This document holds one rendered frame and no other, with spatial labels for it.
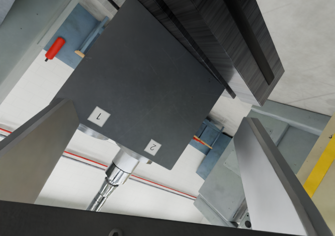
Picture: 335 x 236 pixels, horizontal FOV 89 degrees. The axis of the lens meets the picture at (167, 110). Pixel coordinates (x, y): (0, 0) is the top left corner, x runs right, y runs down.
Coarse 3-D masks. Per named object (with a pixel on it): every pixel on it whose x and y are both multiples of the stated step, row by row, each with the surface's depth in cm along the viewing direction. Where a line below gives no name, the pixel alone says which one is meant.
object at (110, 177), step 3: (105, 171) 32; (108, 171) 32; (108, 174) 32; (108, 177) 31; (111, 177) 31; (114, 177) 31; (111, 180) 31; (114, 180) 31; (117, 180) 31; (120, 180) 32; (117, 183) 31; (120, 183) 32; (123, 183) 32
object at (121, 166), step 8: (120, 152) 32; (112, 160) 33; (120, 160) 32; (128, 160) 32; (136, 160) 32; (112, 168) 32; (120, 168) 31; (128, 168) 32; (120, 176) 31; (128, 176) 32
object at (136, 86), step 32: (128, 0) 23; (128, 32) 24; (160, 32) 26; (96, 64) 23; (128, 64) 25; (160, 64) 26; (192, 64) 29; (64, 96) 22; (96, 96) 24; (128, 96) 26; (160, 96) 27; (192, 96) 30; (96, 128) 25; (128, 128) 26; (160, 128) 29; (192, 128) 31; (160, 160) 30
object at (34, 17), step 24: (24, 0) 46; (48, 0) 48; (72, 0) 60; (24, 24) 47; (48, 24) 52; (0, 48) 46; (24, 48) 49; (0, 72) 47; (24, 72) 85; (0, 96) 65
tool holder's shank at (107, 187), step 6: (108, 180) 32; (102, 186) 32; (108, 186) 32; (114, 186) 32; (102, 192) 32; (108, 192) 32; (96, 198) 32; (102, 198) 32; (90, 204) 32; (96, 204) 32; (102, 204) 32; (90, 210) 32; (96, 210) 32
